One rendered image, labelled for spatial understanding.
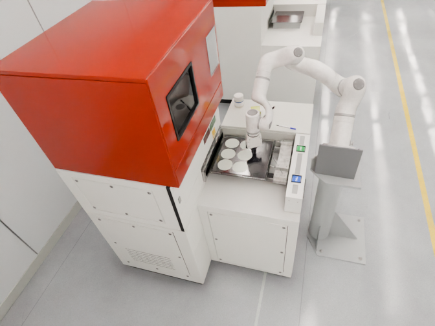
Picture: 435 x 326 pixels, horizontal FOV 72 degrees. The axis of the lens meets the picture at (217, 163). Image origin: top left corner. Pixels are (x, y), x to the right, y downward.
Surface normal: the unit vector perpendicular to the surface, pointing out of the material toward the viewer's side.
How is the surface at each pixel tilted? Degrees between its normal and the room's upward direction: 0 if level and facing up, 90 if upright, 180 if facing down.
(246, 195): 0
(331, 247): 0
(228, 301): 0
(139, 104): 90
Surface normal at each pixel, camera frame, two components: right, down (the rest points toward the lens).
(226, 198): -0.11, -0.70
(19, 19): 0.95, 0.13
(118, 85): -0.28, 0.70
